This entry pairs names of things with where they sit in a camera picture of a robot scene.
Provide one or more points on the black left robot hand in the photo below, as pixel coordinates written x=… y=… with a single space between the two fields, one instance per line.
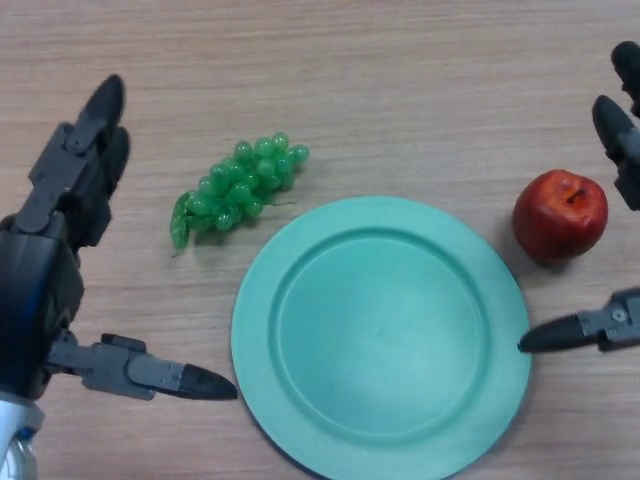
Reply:
x=40 y=285

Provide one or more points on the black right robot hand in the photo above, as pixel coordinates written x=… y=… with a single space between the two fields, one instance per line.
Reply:
x=565 y=332

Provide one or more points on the red apple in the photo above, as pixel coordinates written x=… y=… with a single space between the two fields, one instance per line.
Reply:
x=557 y=220

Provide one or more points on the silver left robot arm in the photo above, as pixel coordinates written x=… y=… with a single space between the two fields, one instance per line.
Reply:
x=12 y=435

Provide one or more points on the green round plate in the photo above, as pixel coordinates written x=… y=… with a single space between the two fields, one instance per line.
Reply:
x=380 y=340

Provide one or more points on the green grape bunch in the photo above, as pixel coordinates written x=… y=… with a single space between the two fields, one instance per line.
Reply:
x=237 y=190

